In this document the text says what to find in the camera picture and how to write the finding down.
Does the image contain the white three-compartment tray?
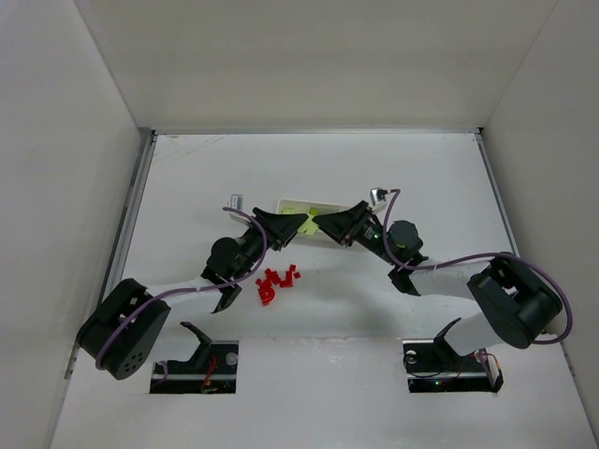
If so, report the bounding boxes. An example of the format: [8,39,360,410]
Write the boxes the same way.
[276,198,349,247]

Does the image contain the lime green long lego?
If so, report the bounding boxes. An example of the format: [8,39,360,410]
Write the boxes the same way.
[298,209,319,236]

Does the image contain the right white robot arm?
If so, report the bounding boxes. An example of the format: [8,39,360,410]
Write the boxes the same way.
[314,201,563,355]

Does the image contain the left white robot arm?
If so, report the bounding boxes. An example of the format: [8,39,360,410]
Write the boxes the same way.
[75,208,308,380]

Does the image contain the red lego pile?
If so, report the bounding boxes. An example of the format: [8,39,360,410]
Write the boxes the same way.
[255,264,301,307]

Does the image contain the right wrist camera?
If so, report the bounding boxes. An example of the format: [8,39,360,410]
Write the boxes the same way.
[370,187,388,208]

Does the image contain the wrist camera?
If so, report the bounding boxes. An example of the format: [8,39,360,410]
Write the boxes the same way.
[370,187,388,208]
[229,194,244,211]

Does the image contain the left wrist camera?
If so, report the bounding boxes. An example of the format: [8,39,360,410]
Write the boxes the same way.
[229,194,244,211]

